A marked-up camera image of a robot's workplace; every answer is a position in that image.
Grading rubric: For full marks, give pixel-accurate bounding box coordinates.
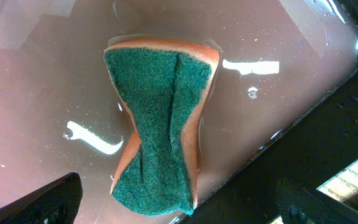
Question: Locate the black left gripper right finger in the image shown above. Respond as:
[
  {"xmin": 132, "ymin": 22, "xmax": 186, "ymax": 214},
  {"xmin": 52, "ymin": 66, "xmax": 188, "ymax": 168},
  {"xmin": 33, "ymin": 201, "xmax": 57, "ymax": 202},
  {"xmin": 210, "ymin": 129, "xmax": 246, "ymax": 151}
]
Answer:
[{"xmin": 276, "ymin": 178, "xmax": 358, "ymax": 224}]

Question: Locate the black and pink sponge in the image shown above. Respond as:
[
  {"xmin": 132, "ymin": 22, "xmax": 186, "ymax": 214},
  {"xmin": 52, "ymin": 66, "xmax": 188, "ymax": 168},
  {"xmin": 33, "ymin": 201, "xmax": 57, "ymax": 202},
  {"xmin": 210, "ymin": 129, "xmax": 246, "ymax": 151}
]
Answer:
[{"xmin": 104, "ymin": 37, "xmax": 220, "ymax": 217}]

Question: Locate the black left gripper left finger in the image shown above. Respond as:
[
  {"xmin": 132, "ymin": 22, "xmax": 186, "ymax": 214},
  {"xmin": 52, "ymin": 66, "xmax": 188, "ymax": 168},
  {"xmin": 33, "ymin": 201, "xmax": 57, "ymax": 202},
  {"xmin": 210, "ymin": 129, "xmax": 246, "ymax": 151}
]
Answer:
[{"xmin": 0, "ymin": 172, "xmax": 83, "ymax": 224}]

